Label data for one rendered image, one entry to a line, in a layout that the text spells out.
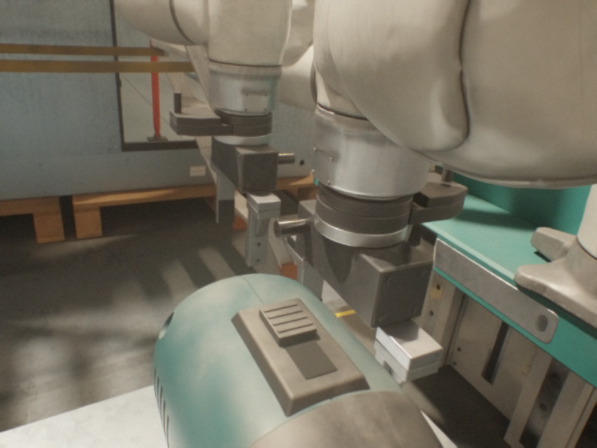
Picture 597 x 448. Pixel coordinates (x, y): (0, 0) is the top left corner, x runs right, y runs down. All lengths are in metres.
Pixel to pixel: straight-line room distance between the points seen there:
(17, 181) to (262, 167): 1.72
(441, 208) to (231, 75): 0.30
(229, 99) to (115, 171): 1.66
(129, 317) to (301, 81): 1.07
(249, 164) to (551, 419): 0.61
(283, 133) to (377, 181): 2.06
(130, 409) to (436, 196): 0.31
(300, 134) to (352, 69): 2.25
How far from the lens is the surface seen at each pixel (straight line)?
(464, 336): 0.99
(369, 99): 0.16
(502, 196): 0.76
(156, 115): 2.22
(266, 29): 0.55
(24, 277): 1.96
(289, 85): 0.85
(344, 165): 0.31
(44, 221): 2.15
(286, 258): 1.76
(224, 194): 0.70
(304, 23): 0.84
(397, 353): 0.34
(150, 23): 0.66
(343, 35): 0.17
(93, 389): 1.41
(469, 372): 1.01
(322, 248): 0.38
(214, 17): 0.55
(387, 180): 0.31
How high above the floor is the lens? 0.96
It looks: 25 degrees down
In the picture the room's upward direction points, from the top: 5 degrees clockwise
